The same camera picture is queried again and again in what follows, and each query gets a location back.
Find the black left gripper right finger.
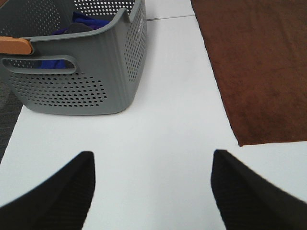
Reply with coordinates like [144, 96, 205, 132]
[211, 149, 307, 230]

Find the blue purple cloth in basket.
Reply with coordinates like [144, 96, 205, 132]
[38, 11, 110, 69]

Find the orange wooden basket handle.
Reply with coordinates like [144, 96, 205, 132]
[0, 36, 32, 55]

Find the brown towel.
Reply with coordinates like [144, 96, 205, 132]
[191, 0, 307, 146]

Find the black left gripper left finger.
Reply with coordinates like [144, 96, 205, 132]
[0, 151, 95, 230]

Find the grey perforated plastic basket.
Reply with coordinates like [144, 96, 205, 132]
[0, 0, 147, 115]

